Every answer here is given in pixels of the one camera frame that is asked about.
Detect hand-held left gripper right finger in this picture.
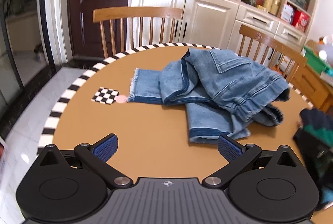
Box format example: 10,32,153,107
202,134,305,189

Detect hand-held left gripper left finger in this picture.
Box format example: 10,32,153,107
37,133,134,189

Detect blue denim jeans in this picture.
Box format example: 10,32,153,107
127,47,292,145

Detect black white checkerboard card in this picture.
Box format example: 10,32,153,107
91,87,120,105

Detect navy green blue knit sweater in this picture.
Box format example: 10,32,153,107
293,107,333,210

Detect wooden side cabinet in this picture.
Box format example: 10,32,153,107
293,63,333,112

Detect wooden spindle chair with sticker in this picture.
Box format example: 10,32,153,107
238,24,308,82

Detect green plastic crate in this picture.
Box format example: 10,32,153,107
302,46,331,74

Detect white cabinet with shelves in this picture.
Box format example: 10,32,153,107
127,0,323,58

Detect plain wooden spindle chair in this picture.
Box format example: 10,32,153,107
93,7,184,58

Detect red snack box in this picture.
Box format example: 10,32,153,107
292,10,311,32

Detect glass sliding door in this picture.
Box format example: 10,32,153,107
0,0,56,120

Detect white and red carton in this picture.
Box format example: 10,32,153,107
280,4,295,24

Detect dark brown door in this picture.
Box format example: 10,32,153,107
68,0,136,58

